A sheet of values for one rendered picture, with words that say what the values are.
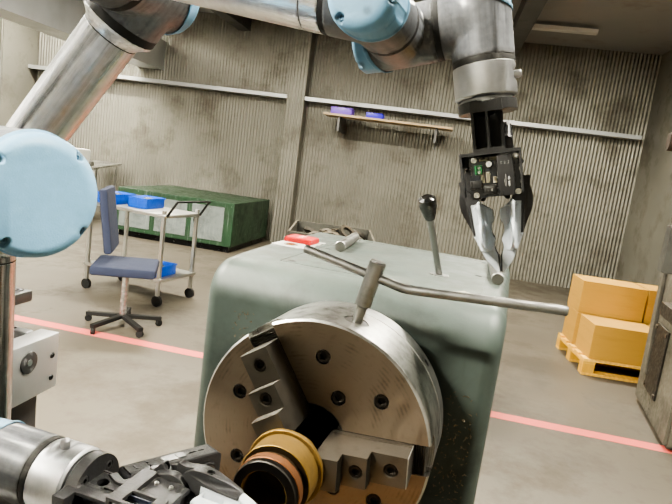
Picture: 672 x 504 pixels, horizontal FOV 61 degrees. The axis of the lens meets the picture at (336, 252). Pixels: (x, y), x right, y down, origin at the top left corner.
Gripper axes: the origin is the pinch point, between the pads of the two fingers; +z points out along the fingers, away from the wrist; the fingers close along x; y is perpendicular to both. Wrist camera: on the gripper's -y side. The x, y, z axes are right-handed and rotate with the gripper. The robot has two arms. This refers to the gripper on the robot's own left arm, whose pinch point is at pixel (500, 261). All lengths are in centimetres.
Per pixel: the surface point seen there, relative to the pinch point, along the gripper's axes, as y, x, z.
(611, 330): -425, 67, 113
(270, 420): 17.7, -26.6, 14.7
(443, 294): 5.8, -6.9, 3.0
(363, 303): 6.3, -17.2, 3.5
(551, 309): 5.8, 5.5, 5.5
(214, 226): -634, -400, 0
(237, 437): 9.7, -35.8, 20.4
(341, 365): 9.7, -19.9, 10.7
